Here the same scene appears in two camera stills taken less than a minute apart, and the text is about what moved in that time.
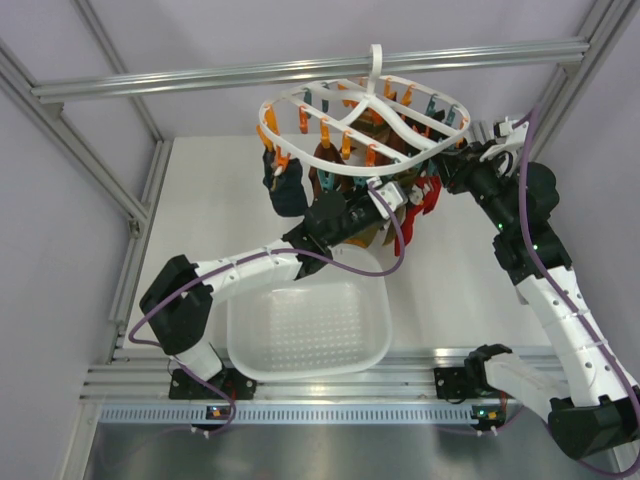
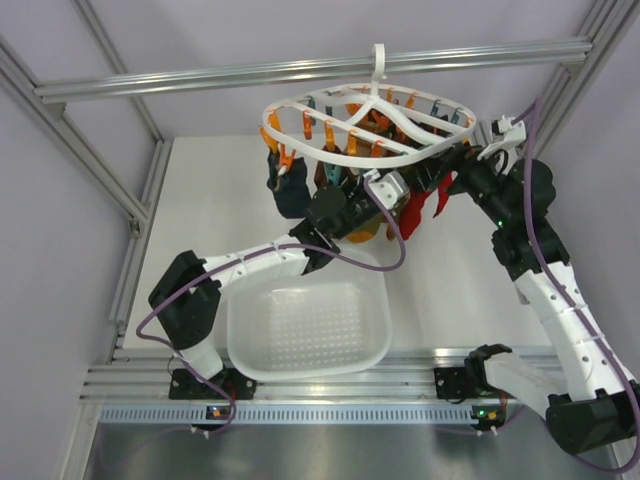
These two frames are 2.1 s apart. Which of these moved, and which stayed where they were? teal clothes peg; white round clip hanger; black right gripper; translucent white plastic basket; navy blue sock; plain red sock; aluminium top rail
Moved: white round clip hanger; plain red sock; teal clothes peg
Stayed: black right gripper; translucent white plastic basket; navy blue sock; aluminium top rail
